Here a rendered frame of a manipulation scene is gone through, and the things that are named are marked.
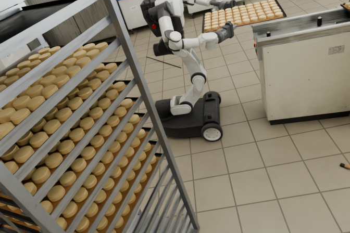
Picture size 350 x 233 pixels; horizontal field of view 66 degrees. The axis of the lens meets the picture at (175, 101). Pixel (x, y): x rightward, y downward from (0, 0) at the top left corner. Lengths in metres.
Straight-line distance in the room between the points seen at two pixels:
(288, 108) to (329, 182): 0.69
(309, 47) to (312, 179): 0.99
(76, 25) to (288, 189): 4.74
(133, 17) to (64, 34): 1.39
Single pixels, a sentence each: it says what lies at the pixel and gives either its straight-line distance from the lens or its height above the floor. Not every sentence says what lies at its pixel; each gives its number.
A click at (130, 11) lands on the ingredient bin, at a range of 5.70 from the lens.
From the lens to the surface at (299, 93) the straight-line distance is 2.52.
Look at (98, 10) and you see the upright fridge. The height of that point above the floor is 0.71.
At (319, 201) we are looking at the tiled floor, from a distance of 2.23.
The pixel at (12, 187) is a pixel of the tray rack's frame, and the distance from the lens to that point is 0.76.
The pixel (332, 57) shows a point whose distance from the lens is 2.42.
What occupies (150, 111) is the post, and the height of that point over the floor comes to 1.16.
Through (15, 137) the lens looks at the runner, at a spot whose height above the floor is 1.50.
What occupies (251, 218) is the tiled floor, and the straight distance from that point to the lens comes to 2.13.
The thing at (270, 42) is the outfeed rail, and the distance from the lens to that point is 2.23.
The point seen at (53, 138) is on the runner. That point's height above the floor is 1.41.
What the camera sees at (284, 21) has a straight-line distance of 2.51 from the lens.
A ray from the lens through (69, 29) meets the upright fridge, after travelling 5.84.
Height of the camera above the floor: 1.84
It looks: 34 degrees down
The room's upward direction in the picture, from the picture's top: 17 degrees counter-clockwise
